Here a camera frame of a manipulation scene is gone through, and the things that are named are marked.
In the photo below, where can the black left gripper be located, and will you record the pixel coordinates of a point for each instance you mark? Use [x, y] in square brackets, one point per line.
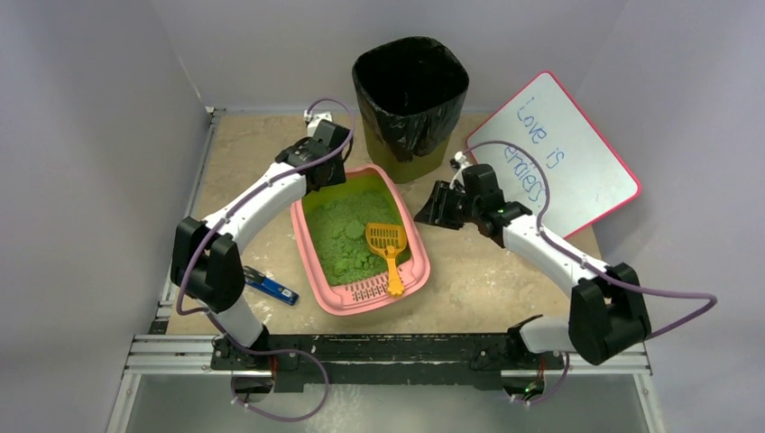
[329, 176]

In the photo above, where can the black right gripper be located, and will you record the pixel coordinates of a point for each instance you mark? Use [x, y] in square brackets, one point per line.
[446, 205]

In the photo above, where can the yellow litter scoop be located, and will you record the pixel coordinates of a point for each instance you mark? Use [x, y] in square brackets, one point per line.
[388, 241]

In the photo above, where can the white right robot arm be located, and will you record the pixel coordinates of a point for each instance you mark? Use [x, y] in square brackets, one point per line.
[604, 318]

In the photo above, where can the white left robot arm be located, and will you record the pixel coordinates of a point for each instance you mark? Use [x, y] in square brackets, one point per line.
[206, 257]

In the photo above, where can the green cat litter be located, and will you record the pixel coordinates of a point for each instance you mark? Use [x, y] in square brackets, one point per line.
[337, 231]

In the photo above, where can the pink and green litter box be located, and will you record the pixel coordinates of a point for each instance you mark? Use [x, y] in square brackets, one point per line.
[370, 294]

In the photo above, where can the olive green trash bin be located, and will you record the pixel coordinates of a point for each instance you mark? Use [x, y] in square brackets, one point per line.
[402, 171]

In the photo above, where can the black trash bag liner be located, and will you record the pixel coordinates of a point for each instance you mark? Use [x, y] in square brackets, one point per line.
[411, 93]

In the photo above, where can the pink framed whiteboard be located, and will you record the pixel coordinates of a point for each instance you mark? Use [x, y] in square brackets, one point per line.
[548, 155]

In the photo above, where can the blue and black stapler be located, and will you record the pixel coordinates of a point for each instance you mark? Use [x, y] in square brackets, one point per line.
[266, 285]

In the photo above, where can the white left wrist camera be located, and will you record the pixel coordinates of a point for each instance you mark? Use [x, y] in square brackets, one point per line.
[311, 117]

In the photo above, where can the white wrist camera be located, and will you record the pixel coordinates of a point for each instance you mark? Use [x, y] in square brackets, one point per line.
[311, 117]
[459, 161]

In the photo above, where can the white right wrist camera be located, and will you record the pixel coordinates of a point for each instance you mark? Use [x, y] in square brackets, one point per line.
[459, 161]

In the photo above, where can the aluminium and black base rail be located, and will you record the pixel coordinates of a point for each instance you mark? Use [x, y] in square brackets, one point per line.
[482, 361]

